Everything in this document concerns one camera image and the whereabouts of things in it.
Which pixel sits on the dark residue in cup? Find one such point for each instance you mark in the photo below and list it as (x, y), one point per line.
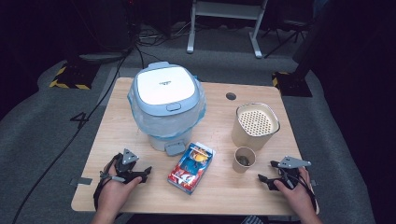
(243, 160)

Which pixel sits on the black slanted pole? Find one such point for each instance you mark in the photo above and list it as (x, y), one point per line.
(311, 46)

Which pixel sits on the person's right hand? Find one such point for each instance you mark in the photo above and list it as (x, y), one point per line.
(300, 199)

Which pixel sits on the black and yellow striped base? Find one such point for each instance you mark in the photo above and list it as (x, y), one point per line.
(292, 85)
(71, 77)

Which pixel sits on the person's left hand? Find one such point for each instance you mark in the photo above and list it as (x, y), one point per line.
(112, 196)

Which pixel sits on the person's striped clothing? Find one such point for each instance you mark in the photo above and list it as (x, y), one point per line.
(252, 220)

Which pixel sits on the colourful printed carton box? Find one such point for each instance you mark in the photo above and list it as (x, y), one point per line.
(189, 170)

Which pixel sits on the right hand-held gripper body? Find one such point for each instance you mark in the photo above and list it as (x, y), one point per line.
(292, 162)

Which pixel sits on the white desk frame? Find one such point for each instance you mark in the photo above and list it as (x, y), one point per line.
(227, 9)

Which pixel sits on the silver metal clip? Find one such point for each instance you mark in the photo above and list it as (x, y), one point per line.
(116, 179)

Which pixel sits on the beige paper cup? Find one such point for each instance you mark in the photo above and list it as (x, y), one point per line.
(239, 168)

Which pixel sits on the beige container with perforated strainer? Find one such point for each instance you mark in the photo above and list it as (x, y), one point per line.
(245, 137)

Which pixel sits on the black tripod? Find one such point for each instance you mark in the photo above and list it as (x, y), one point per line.
(288, 37)

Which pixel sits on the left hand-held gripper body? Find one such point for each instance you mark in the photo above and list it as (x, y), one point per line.
(129, 157)

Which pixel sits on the grey tape strip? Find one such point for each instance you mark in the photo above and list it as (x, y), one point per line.
(81, 180)
(313, 183)

